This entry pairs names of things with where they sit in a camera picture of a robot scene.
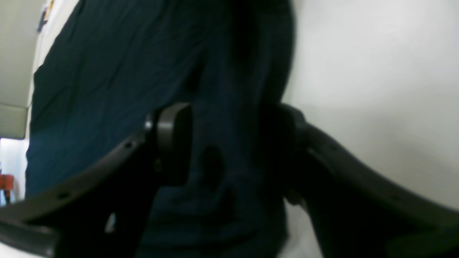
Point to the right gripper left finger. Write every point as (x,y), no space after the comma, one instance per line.
(102,212)

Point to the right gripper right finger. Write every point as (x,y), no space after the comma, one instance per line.
(355,212)

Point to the black T-shirt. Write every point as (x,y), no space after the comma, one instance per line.
(199,74)

